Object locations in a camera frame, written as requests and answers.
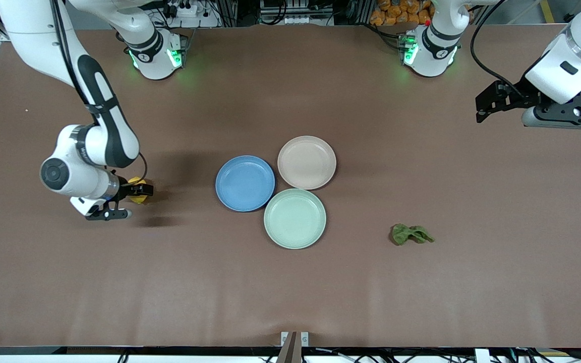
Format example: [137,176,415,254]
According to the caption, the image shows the yellow lemon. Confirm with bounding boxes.
[127,176,150,205]

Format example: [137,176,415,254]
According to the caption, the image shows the green lettuce leaf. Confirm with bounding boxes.
[390,223,435,247]

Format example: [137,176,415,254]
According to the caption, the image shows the blue plate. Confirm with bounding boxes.
[215,155,276,213]

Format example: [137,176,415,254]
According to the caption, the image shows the orange snack bags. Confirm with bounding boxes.
[370,0,435,27]

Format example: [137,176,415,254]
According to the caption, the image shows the mint green plate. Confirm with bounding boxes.
[263,188,327,250]

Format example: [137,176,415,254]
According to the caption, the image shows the beige plate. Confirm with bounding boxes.
[277,135,337,191]

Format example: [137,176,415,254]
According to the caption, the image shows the white power strip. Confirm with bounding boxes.
[162,0,201,18]

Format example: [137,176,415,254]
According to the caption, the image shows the white electronics box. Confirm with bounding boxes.
[260,0,334,25]

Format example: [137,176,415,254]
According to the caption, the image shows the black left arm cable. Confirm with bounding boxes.
[471,0,523,94]

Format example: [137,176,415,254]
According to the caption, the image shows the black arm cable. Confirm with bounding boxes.
[471,0,523,94]
[51,0,149,183]

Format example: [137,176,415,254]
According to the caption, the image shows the black base cables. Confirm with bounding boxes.
[366,23,406,51]

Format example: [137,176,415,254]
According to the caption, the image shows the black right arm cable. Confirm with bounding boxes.
[51,0,149,183]

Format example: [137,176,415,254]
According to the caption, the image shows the metal table edge bracket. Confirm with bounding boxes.
[280,331,310,347]

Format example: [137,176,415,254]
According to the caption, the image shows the black cable bundle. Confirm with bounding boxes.
[517,337,581,363]

